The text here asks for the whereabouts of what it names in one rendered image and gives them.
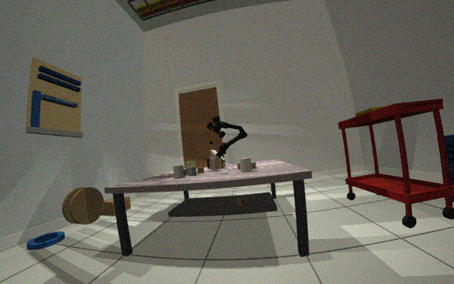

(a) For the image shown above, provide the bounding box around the light grey cylinder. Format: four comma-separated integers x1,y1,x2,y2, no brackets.
188,166,197,176

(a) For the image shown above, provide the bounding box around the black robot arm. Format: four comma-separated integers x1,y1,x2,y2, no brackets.
213,116,247,158

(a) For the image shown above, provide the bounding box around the cream white cylinder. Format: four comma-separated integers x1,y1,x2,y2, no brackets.
173,165,184,179
240,158,252,173

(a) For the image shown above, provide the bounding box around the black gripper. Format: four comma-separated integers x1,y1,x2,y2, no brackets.
207,121,225,138

